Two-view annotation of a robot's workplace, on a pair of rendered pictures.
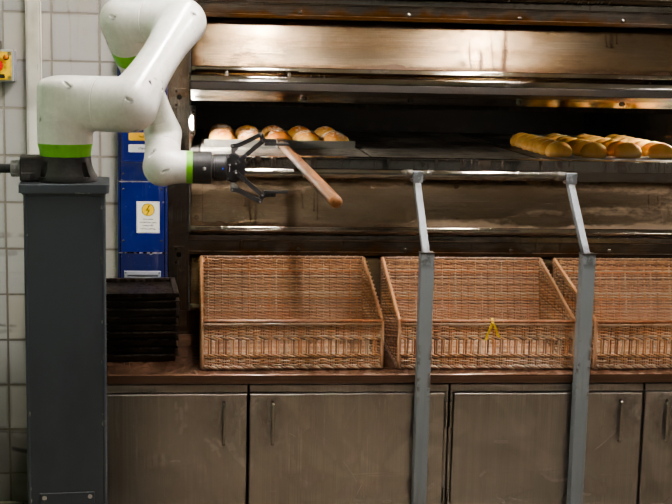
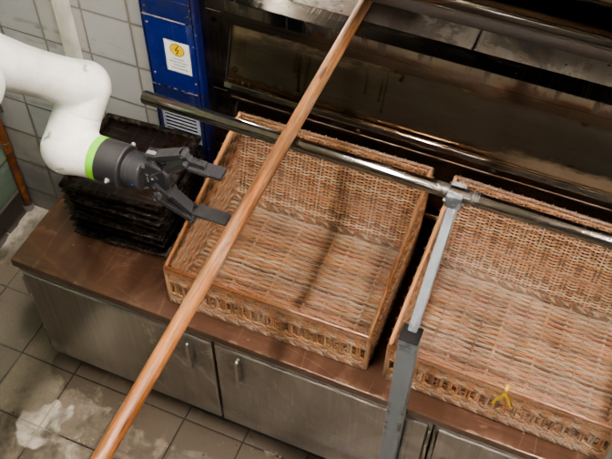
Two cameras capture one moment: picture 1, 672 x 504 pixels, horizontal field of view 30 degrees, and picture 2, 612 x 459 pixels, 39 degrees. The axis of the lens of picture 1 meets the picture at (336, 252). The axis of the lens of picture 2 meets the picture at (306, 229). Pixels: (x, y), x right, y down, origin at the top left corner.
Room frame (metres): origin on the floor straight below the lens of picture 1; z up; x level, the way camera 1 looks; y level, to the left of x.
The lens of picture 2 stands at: (2.67, -0.52, 2.49)
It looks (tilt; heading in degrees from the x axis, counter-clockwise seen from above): 51 degrees down; 28
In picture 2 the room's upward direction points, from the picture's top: 1 degrees clockwise
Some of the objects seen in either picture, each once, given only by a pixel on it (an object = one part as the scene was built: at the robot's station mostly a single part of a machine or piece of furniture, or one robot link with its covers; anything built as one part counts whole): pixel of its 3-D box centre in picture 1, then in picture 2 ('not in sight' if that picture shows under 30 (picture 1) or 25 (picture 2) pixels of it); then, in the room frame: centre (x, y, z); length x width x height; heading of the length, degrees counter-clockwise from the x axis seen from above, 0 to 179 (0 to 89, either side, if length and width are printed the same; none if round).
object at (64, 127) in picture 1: (69, 115); not in sight; (2.99, 0.64, 1.36); 0.16 x 0.13 x 0.19; 77
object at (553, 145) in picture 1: (588, 144); not in sight; (4.71, -0.94, 1.21); 0.61 x 0.48 x 0.06; 6
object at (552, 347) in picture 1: (473, 309); (526, 311); (3.95, -0.44, 0.72); 0.56 x 0.49 x 0.28; 95
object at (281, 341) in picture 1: (287, 309); (300, 235); (3.89, 0.15, 0.72); 0.56 x 0.49 x 0.28; 97
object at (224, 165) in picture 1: (229, 167); (149, 174); (3.55, 0.31, 1.19); 0.09 x 0.07 x 0.08; 97
